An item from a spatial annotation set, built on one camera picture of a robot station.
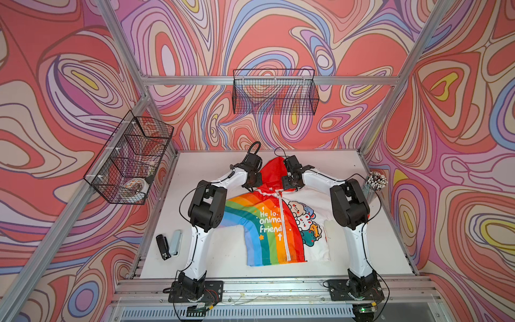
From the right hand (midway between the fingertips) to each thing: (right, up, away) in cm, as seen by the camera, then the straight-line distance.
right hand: (291, 186), depth 104 cm
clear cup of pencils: (+32, +4, -20) cm, 38 cm away
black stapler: (-57, -23, -23) cm, 65 cm away
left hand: (-17, +2, -1) cm, 17 cm away
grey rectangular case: (-52, -22, -22) cm, 60 cm away
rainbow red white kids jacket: (-7, -17, -16) cm, 24 cm away
